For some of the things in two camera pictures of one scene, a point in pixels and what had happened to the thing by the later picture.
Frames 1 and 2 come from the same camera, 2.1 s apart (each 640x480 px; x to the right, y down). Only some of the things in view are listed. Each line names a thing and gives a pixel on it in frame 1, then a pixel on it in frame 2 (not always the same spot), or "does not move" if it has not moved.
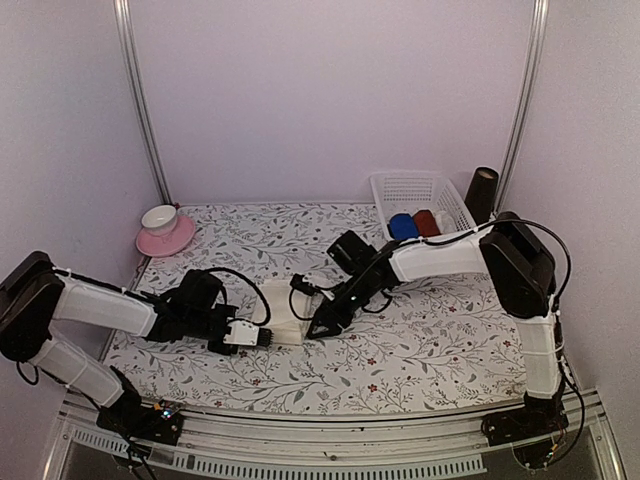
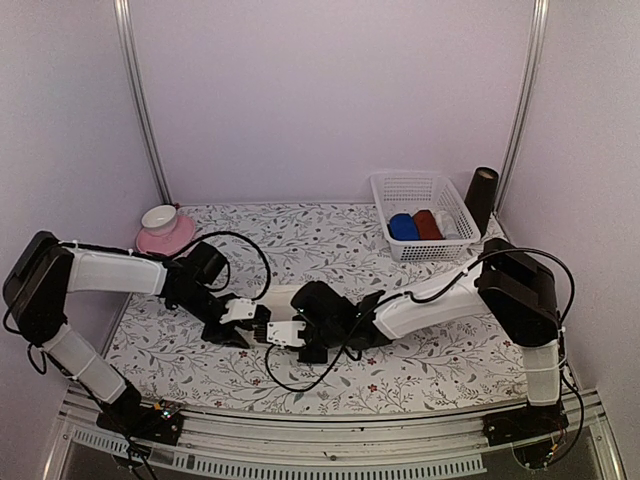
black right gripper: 323,315 -> 312,356
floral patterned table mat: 428,345 does not move
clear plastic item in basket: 446,223 does not move
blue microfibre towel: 402,227 does not move
